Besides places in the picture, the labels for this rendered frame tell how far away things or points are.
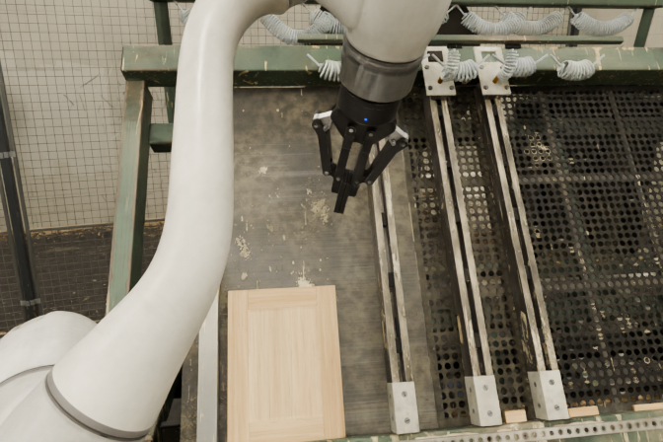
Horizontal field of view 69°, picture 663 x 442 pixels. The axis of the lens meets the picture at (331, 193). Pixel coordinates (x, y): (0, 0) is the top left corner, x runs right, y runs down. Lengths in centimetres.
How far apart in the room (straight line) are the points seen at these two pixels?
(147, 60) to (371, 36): 126
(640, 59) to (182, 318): 191
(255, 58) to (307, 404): 106
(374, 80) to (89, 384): 38
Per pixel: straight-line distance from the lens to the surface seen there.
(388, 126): 61
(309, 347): 143
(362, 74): 53
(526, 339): 159
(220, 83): 49
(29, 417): 48
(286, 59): 165
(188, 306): 44
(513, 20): 229
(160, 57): 169
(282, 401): 143
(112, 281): 149
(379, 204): 148
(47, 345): 60
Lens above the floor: 186
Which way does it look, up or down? 15 degrees down
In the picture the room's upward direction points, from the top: straight up
